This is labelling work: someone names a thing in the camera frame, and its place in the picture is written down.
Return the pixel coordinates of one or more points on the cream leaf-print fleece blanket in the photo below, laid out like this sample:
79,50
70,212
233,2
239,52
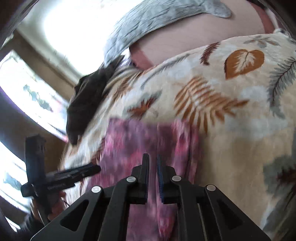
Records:
231,139

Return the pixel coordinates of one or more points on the grey quilted pad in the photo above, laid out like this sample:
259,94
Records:
143,25

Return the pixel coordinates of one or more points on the dark brown cloth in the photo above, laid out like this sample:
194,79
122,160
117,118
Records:
85,104

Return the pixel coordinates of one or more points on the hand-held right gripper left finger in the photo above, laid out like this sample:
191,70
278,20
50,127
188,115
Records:
145,176

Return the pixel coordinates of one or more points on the person's left hand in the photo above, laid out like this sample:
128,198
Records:
57,204

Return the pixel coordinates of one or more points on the pink bed sheet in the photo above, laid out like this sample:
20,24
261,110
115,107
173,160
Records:
196,34

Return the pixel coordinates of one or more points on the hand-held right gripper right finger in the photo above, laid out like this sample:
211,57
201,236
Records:
159,176

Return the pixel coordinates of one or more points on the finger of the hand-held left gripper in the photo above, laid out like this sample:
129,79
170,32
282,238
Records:
81,171

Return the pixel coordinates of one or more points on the wooden window frame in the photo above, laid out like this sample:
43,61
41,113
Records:
46,67

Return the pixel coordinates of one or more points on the patterned window curtain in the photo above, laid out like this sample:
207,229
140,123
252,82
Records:
30,92

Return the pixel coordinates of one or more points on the purple floral garment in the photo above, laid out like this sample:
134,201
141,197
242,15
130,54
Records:
129,143

